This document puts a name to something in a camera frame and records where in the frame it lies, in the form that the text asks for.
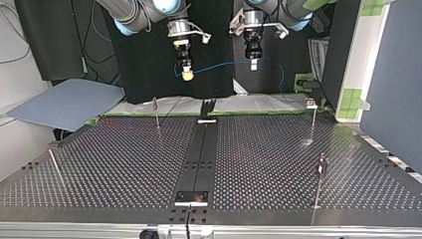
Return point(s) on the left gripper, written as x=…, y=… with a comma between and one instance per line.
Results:
x=253, y=46

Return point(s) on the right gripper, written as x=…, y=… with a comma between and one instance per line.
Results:
x=183, y=53

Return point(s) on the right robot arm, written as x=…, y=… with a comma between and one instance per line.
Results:
x=132, y=15

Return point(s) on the black panel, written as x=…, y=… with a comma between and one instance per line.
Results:
x=149, y=69

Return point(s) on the grey board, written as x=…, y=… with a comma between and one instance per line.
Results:
x=69, y=103

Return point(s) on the dark cabinet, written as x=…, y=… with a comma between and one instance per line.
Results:
x=49, y=40

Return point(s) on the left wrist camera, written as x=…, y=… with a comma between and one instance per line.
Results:
x=280, y=33

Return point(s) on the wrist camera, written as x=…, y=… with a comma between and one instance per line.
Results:
x=280, y=33
x=206, y=38

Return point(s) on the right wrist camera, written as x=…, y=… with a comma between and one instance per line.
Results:
x=206, y=38

